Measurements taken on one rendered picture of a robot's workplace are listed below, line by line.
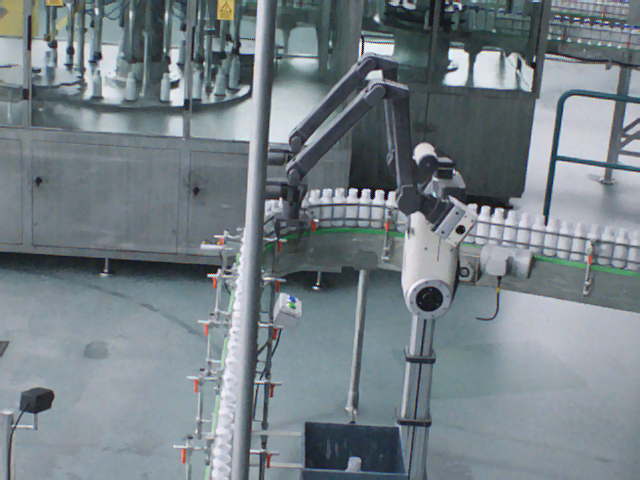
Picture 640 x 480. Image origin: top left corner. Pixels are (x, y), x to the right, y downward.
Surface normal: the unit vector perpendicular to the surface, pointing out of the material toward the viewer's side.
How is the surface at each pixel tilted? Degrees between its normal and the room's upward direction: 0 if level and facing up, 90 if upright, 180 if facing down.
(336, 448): 90
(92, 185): 90
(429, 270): 101
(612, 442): 0
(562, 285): 90
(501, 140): 90
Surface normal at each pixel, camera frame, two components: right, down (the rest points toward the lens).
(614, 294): -0.29, 0.30
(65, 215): 0.02, 0.34
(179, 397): 0.07, -0.94
